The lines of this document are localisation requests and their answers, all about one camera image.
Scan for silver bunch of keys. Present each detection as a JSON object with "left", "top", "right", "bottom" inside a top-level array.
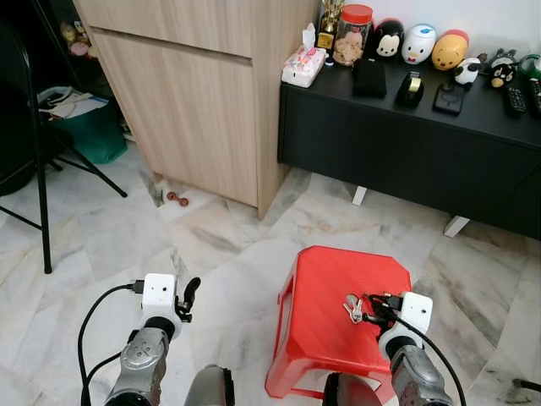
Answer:
[{"left": 342, "top": 294, "right": 365, "bottom": 325}]

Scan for red plastic stool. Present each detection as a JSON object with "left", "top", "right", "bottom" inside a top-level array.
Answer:
[{"left": 265, "top": 245, "right": 413, "bottom": 403}]

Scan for grey left robot leg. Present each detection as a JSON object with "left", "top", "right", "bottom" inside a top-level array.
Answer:
[{"left": 183, "top": 365, "right": 237, "bottom": 406}]

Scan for black low sideboard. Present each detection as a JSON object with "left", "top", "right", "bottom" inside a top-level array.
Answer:
[{"left": 277, "top": 58, "right": 541, "bottom": 240}]

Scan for green bin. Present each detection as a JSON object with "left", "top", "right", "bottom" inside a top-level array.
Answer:
[{"left": 38, "top": 86, "right": 129, "bottom": 166}]

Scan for light wooden cabinet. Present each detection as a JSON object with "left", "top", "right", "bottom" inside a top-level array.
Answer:
[{"left": 74, "top": 0, "right": 321, "bottom": 219}]

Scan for black folding chair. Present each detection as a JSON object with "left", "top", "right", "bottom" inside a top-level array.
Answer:
[{"left": 0, "top": 19, "right": 129, "bottom": 275}]

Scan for black tape dispenser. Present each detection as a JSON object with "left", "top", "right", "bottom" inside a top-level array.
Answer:
[{"left": 396, "top": 71, "right": 426, "bottom": 108}]

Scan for flat black device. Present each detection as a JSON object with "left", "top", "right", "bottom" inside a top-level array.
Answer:
[{"left": 432, "top": 82, "right": 466, "bottom": 117}]

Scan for papers in bin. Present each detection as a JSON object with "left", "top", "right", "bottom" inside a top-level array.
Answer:
[{"left": 40, "top": 88, "right": 111, "bottom": 120}]

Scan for black square box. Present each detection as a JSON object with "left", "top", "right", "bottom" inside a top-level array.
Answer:
[{"left": 352, "top": 59, "right": 388, "bottom": 98}]

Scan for pink white tissue pack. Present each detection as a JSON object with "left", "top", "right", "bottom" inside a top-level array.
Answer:
[{"left": 281, "top": 24, "right": 328, "bottom": 89}]

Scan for small black white figurine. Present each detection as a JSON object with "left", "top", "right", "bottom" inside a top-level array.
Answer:
[{"left": 452, "top": 54, "right": 489, "bottom": 89}]

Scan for black mouse plush toy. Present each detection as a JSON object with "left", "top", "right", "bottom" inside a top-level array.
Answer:
[{"left": 372, "top": 19, "right": 405, "bottom": 62}]

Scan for white duck plush toy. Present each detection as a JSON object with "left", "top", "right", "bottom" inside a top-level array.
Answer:
[{"left": 402, "top": 24, "right": 438, "bottom": 66}]

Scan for yellow bear plush toy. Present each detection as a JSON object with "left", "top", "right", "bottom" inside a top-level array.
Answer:
[{"left": 431, "top": 30, "right": 470, "bottom": 72}]

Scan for clear jar with red lid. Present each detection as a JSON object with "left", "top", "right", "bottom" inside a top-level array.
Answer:
[{"left": 334, "top": 4, "right": 374, "bottom": 67}]

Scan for small black yellow figurine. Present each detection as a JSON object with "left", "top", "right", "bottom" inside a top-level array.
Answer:
[{"left": 489, "top": 48, "right": 519, "bottom": 90}]

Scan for pink toy on shelf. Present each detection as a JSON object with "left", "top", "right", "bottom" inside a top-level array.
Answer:
[{"left": 61, "top": 20, "right": 94, "bottom": 60}]

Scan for golden trophy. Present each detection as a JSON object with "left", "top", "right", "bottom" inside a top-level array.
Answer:
[{"left": 317, "top": 0, "right": 346, "bottom": 52}]

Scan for green white container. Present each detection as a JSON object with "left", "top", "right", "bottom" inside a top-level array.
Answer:
[{"left": 518, "top": 52, "right": 541, "bottom": 81}]

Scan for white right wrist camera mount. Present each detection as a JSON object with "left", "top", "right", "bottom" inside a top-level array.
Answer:
[{"left": 398, "top": 292, "right": 434, "bottom": 334}]

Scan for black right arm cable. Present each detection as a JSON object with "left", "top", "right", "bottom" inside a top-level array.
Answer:
[{"left": 365, "top": 293, "right": 467, "bottom": 406}]

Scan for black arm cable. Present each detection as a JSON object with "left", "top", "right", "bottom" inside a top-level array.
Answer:
[
  {"left": 365, "top": 293, "right": 467, "bottom": 406},
  {"left": 77, "top": 281, "right": 146, "bottom": 406}
]

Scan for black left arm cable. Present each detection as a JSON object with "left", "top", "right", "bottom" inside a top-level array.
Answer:
[{"left": 77, "top": 281, "right": 146, "bottom": 406}]

